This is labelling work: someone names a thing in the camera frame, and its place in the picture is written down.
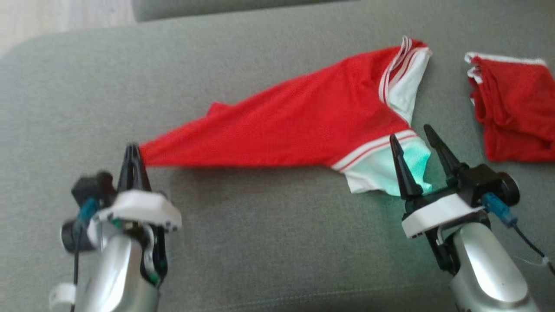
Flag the red white basketball jersey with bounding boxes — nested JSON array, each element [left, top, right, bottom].
[[139, 36, 433, 197]]

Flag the right blue-plug black cable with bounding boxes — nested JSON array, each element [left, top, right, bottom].
[[482, 192, 555, 276]]

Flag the large grey sofa cushion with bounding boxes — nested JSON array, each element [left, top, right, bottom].
[[0, 0, 555, 312]]

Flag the small grey sofa seat cushion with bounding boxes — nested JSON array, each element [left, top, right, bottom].
[[131, 0, 361, 23]]

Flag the left blue-plug black cable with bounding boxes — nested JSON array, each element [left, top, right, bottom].
[[71, 197, 101, 305]]

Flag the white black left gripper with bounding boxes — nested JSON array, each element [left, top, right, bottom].
[[89, 143, 183, 237]]

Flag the white cable strap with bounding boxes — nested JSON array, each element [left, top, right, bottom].
[[47, 282, 77, 311]]

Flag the blue-plug black cable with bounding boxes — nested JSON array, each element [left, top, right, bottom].
[[71, 197, 101, 305], [482, 192, 555, 276]]

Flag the red shorts with white stripe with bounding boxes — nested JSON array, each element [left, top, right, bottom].
[[464, 52, 555, 163]]

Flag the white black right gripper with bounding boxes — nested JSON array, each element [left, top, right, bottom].
[[389, 124, 485, 240]]

